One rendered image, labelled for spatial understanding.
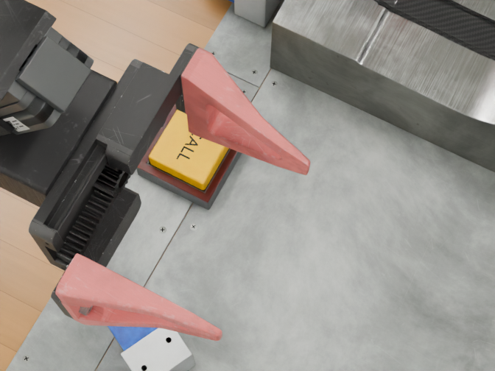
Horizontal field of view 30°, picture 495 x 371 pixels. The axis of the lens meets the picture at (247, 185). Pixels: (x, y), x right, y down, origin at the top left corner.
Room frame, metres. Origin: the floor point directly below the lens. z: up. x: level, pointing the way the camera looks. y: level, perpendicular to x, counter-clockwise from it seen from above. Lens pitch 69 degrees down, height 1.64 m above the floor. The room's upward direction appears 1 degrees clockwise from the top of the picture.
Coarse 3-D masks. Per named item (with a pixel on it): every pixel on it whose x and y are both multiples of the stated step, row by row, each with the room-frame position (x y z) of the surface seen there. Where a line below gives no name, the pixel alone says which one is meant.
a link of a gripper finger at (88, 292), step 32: (96, 192) 0.16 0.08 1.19; (128, 192) 0.17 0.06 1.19; (96, 224) 0.15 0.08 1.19; (128, 224) 0.15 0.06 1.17; (64, 256) 0.13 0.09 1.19; (96, 256) 0.13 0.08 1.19; (64, 288) 0.10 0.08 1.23; (96, 288) 0.10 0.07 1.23; (128, 288) 0.10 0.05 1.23; (96, 320) 0.10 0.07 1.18; (128, 320) 0.10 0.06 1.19; (160, 320) 0.10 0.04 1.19; (192, 320) 0.09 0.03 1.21
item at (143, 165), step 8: (168, 120) 0.37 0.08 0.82; (160, 136) 0.36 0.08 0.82; (152, 144) 0.35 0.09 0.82; (232, 152) 0.34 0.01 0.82; (144, 160) 0.33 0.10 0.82; (224, 160) 0.33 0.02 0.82; (144, 168) 0.32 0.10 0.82; (152, 168) 0.32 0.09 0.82; (224, 168) 0.33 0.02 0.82; (160, 176) 0.32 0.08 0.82; (168, 176) 0.32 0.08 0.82; (216, 176) 0.32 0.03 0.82; (176, 184) 0.31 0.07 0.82; (184, 184) 0.31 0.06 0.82; (216, 184) 0.31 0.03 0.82; (192, 192) 0.30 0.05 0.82; (200, 192) 0.30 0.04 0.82; (208, 192) 0.30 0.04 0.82; (208, 200) 0.29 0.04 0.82
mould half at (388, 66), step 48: (288, 0) 0.47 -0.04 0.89; (336, 0) 0.47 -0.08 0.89; (480, 0) 0.47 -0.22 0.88; (288, 48) 0.44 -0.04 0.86; (336, 48) 0.42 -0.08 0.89; (384, 48) 0.42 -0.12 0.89; (432, 48) 0.42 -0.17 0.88; (336, 96) 0.41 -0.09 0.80; (384, 96) 0.39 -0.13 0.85; (432, 96) 0.37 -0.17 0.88; (480, 96) 0.37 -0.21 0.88; (480, 144) 0.34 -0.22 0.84
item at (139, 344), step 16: (128, 336) 0.16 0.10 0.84; (144, 336) 0.16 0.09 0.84; (160, 336) 0.16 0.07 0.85; (176, 336) 0.16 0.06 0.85; (128, 352) 0.14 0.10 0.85; (144, 352) 0.14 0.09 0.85; (160, 352) 0.14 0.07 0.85; (176, 352) 0.14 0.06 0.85; (144, 368) 0.13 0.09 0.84; (160, 368) 0.13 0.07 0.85; (176, 368) 0.13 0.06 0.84
